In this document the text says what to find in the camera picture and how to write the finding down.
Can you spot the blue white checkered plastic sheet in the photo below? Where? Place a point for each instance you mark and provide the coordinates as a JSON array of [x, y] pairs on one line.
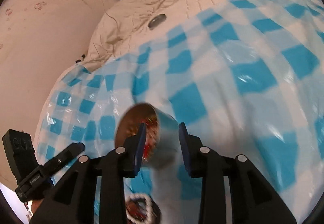
[[246, 76]]

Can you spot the round silver tin lid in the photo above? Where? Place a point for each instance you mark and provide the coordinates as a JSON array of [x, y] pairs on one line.
[[156, 21]]

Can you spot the person's left hand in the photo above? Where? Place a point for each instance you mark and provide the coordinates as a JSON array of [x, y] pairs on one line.
[[35, 205]]

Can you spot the round silver tin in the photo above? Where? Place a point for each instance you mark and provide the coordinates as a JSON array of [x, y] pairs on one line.
[[162, 141]]

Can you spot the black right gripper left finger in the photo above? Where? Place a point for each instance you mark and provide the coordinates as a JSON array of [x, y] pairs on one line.
[[122, 162]]

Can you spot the white striped duvet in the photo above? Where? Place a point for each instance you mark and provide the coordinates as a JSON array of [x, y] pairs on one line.
[[124, 26]]

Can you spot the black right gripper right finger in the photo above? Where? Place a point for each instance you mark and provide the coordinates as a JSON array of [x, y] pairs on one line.
[[202, 162]]

